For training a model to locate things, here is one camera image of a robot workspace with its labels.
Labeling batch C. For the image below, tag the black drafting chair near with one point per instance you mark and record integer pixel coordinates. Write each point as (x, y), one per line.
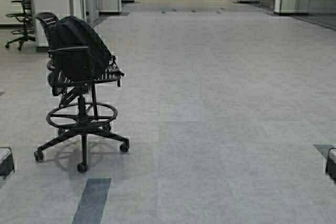
(79, 112)

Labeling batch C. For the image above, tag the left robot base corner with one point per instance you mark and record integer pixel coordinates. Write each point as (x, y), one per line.
(7, 162)

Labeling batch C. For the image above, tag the black drafting chair far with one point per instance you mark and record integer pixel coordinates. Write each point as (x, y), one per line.
(25, 17)

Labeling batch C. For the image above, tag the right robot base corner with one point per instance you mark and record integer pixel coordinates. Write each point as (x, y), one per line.
(330, 164)

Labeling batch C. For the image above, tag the black drafting chair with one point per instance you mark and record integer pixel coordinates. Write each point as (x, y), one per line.
(79, 112)
(25, 17)

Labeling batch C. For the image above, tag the black backpack on chair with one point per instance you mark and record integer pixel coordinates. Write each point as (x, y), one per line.
(80, 53)

